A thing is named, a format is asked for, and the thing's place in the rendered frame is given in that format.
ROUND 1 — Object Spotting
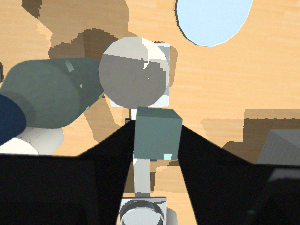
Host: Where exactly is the teal cube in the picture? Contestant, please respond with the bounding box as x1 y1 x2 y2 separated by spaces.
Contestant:
133 106 183 160

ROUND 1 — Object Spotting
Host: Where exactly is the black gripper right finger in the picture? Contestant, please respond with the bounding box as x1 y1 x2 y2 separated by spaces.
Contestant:
177 124 300 225

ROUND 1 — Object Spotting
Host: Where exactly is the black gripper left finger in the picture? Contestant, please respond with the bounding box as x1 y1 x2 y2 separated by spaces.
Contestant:
0 120 136 225

